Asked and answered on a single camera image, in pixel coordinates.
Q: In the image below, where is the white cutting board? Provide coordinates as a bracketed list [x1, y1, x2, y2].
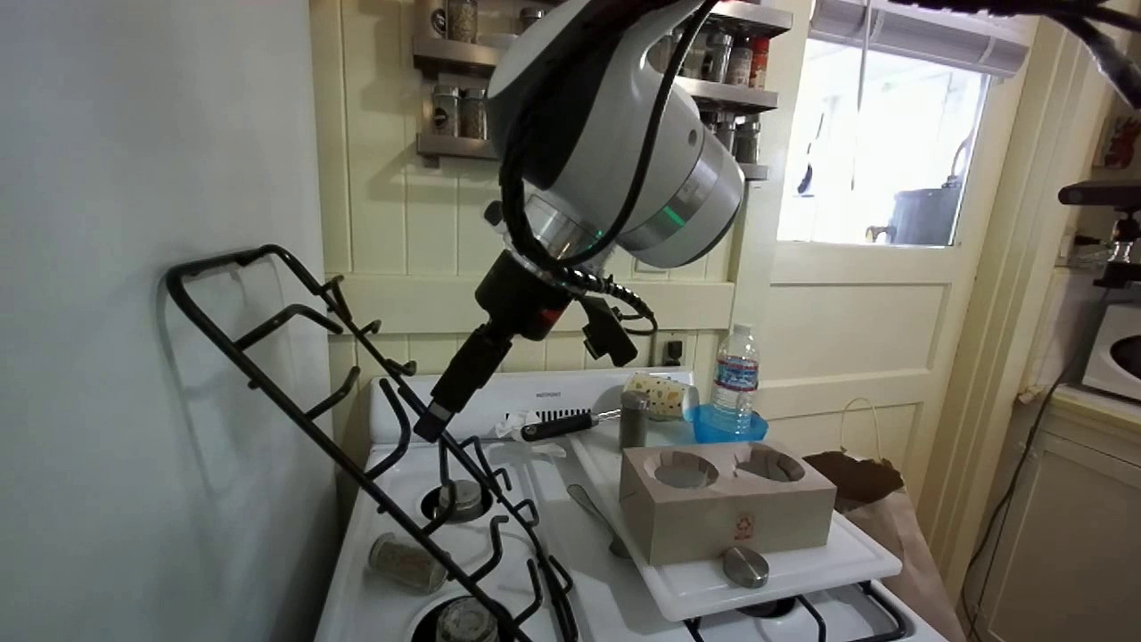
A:
[568, 424, 904, 627]

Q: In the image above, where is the wooden block with two holes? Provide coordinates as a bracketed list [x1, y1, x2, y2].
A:
[617, 439, 840, 571]

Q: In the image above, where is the grey bucket outside window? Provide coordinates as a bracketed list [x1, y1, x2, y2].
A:
[888, 174, 971, 248]

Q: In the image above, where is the cream kitchen cabinet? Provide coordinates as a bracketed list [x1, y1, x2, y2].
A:
[965, 380, 1141, 642]

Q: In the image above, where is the glass spice jar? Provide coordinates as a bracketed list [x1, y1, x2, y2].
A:
[730, 31, 769, 90]
[730, 111, 763, 166]
[428, 83, 465, 139]
[457, 84, 493, 143]

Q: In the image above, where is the brown paper bag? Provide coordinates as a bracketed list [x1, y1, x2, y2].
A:
[802, 396, 971, 642]

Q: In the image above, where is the grey cylindrical shaker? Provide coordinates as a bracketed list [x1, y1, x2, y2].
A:
[364, 533, 453, 594]

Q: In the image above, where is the black gas stove grate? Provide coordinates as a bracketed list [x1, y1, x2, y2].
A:
[159, 243, 580, 642]

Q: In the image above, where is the white gas stove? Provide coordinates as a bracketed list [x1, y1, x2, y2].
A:
[309, 363, 954, 642]

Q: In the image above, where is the white refrigerator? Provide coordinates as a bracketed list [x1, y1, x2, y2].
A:
[0, 0, 351, 642]

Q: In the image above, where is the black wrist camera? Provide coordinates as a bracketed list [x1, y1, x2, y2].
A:
[576, 294, 642, 371]

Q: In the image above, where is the round stove burner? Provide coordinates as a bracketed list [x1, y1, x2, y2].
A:
[406, 592, 520, 642]
[416, 473, 499, 533]

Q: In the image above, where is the black grate under cutting board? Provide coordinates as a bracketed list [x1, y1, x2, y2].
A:
[686, 578, 923, 642]

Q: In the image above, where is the clear plastic water bottle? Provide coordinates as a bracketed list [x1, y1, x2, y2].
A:
[708, 322, 763, 413]

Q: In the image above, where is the black cable by cabinet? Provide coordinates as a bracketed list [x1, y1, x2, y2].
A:
[959, 363, 1070, 599]

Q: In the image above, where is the small mug on shelf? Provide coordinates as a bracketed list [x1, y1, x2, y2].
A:
[423, 0, 482, 45]

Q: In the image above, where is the bright window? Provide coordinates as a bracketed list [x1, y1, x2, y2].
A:
[777, 31, 990, 254]

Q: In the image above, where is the grey wall shelf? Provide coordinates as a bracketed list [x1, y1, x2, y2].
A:
[409, 0, 796, 113]
[415, 126, 769, 187]

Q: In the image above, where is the blue plastic bowl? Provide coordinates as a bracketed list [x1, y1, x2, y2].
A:
[687, 398, 774, 448]

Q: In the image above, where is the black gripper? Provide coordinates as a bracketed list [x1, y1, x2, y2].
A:
[409, 247, 586, 447]

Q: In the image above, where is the white microwave oven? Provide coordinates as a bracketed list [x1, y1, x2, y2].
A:
[1076, 300, 1141, 405]

